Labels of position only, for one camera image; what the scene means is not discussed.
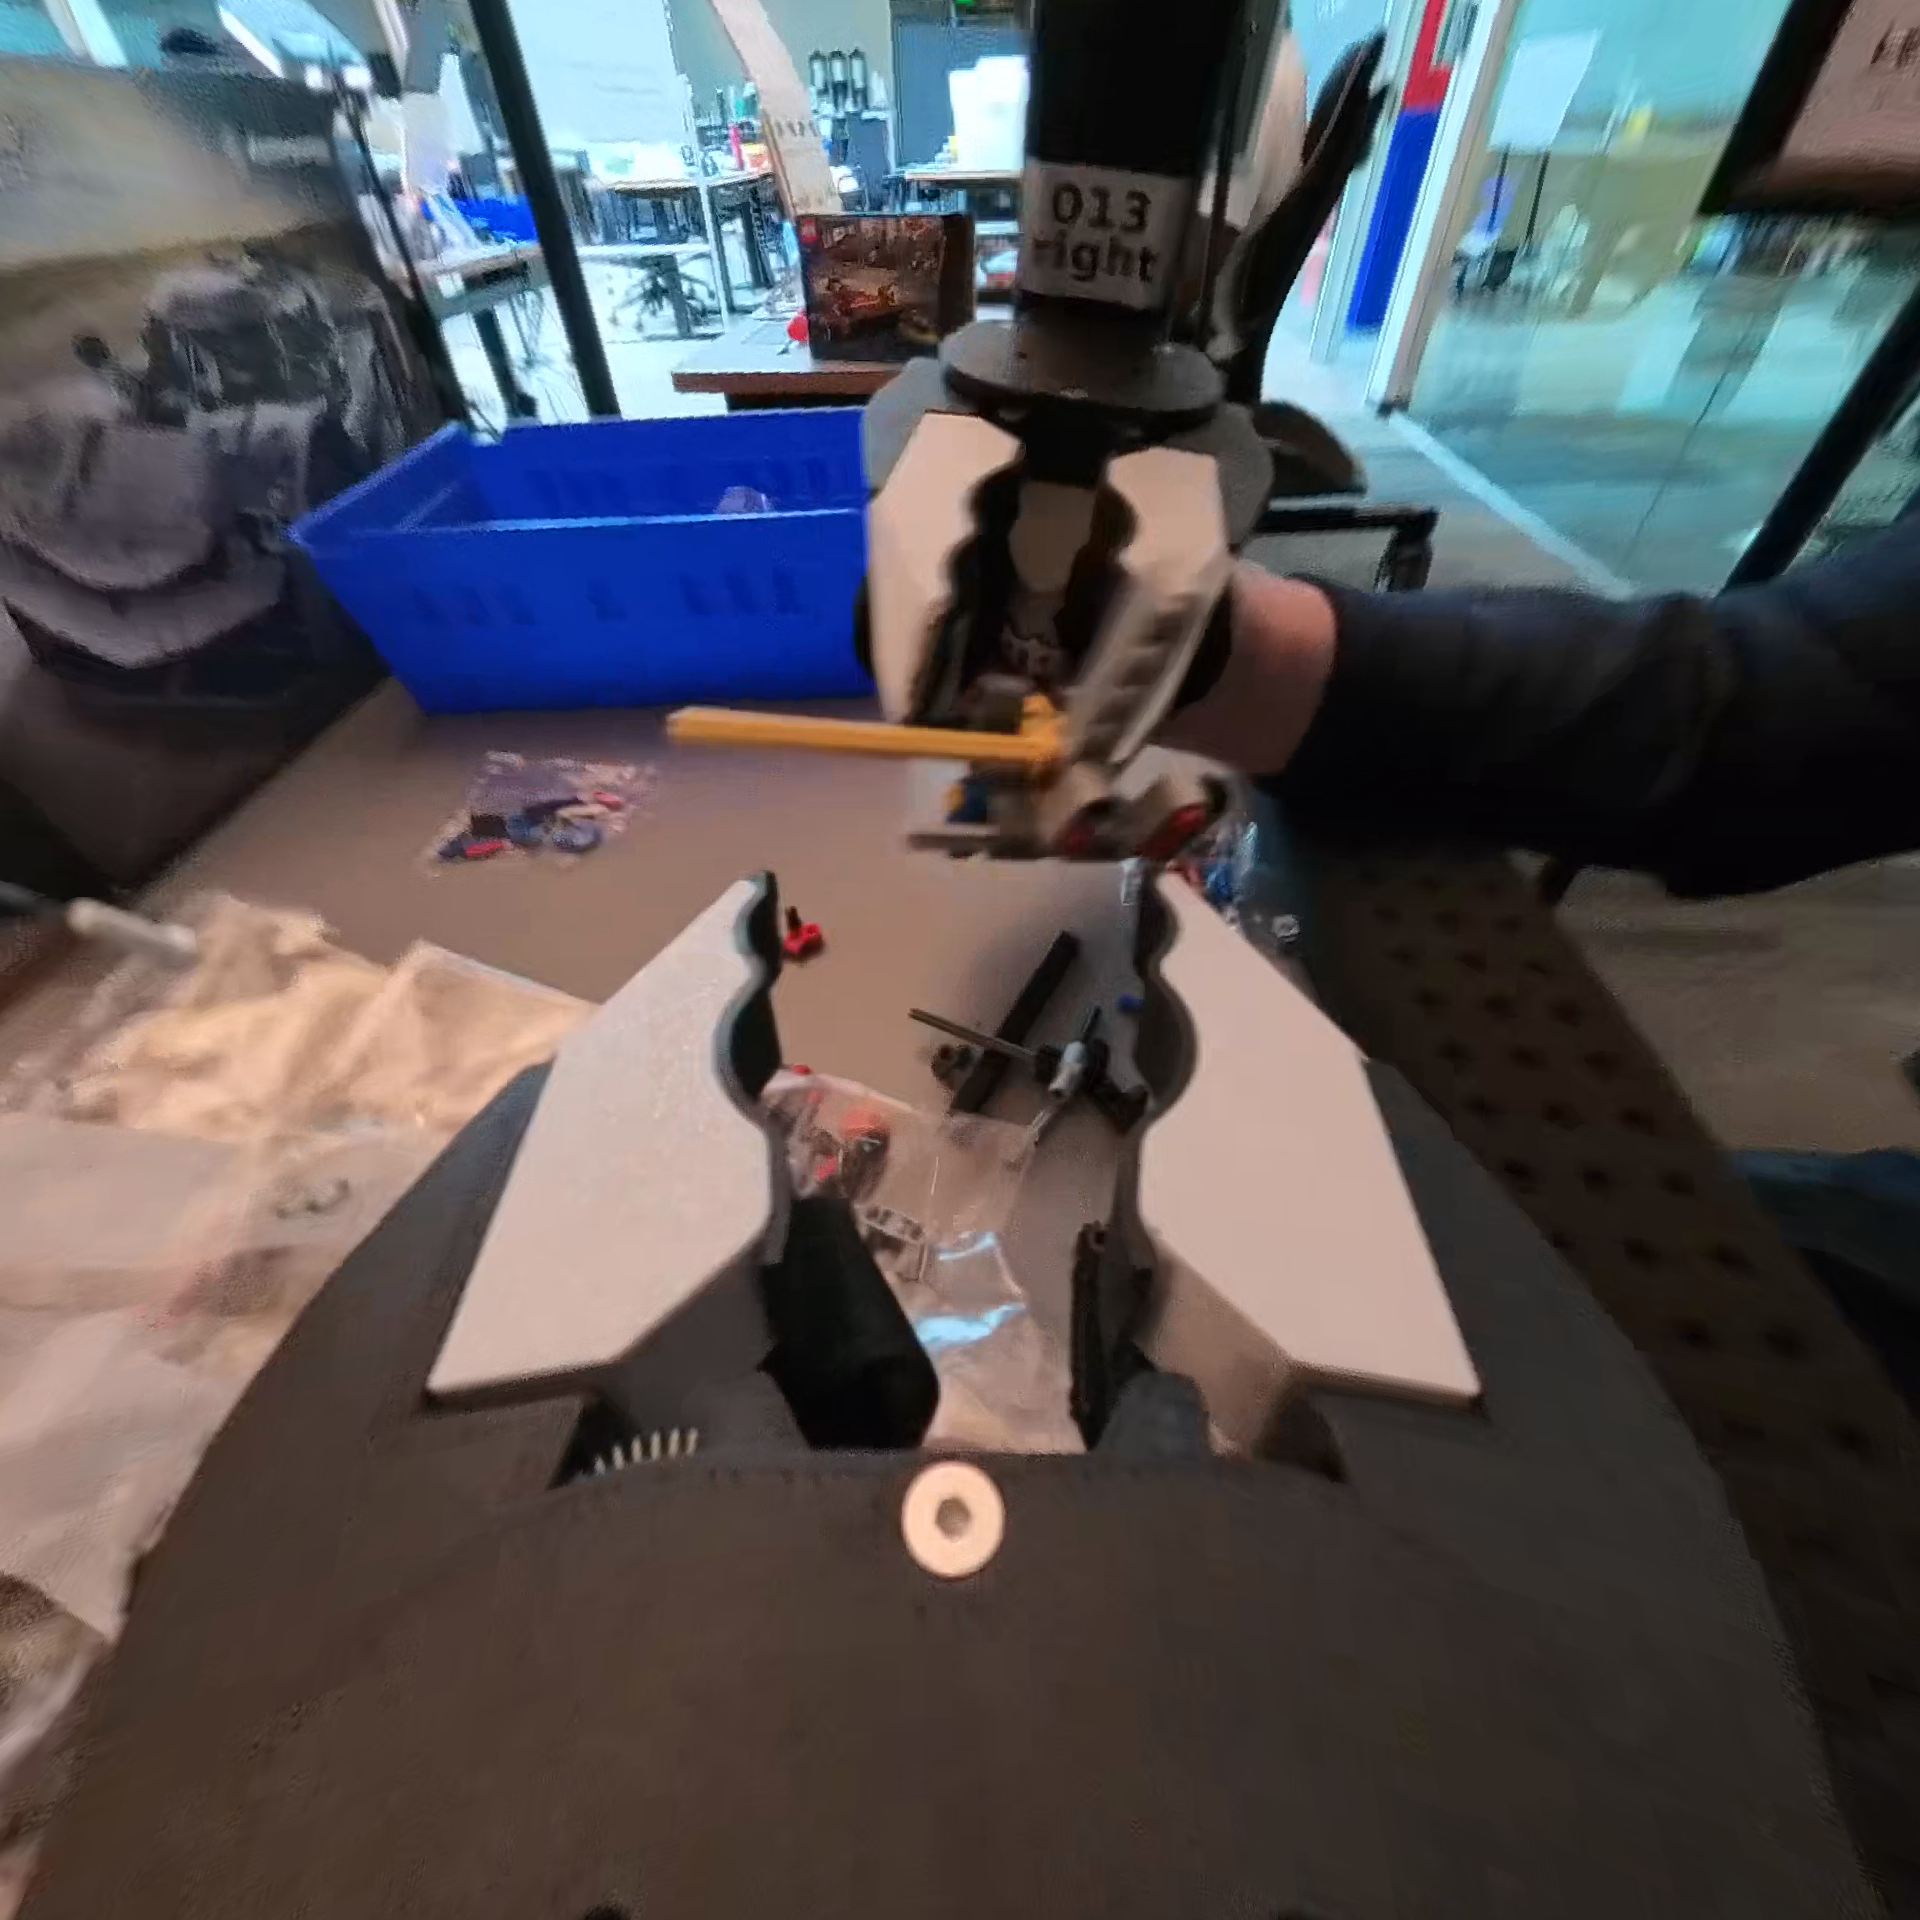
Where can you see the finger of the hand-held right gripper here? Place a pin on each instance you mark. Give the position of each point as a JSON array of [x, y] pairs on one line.
[[1171, 586], [907, 570]]

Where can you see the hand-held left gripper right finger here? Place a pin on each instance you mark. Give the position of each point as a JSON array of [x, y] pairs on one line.
[[1289, 1201]]

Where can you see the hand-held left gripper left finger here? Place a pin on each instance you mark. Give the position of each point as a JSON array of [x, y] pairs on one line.
[[615, 1201]]

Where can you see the yellow grey lego assembly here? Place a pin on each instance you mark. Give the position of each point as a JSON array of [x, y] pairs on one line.
[[839, 735]]

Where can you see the red lego connector black pin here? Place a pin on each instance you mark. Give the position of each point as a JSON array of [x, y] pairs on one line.
[[803, 937]]

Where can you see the long black lego beam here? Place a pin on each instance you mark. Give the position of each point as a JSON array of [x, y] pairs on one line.
[[1020, 1020]]

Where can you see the person's right forearm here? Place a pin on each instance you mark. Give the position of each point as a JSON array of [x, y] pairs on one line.
[[1620, 721]]

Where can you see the small printed lego box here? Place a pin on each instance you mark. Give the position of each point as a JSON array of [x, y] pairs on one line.
[[884, 284]]

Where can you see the bag red blue lego pieces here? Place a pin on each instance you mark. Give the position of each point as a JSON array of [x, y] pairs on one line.
[[1243, 885]]

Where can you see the dark grey lego axle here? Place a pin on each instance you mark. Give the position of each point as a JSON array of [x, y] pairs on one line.
[[967, 1031]]

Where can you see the small bag blue lego pieces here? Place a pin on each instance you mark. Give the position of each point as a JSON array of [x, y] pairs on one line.
[[533, 818]]

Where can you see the dark printed lego box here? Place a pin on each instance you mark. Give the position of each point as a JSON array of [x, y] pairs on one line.
[[180, 451]]

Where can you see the person's right hand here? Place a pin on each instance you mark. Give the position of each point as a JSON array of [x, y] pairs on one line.
[[1266, 675]]

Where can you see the blue plastic bin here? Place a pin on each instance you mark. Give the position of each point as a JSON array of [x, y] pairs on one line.
[[600, 599]]

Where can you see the dark perforated board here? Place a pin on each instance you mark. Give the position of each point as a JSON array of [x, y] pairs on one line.
[[1620, 1275]]

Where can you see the pile of clear plastic bags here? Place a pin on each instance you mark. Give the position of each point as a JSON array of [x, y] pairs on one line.
[[225, 1125]]

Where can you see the wooden desk black frame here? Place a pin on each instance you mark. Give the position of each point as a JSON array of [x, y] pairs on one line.
[[779, 375]]

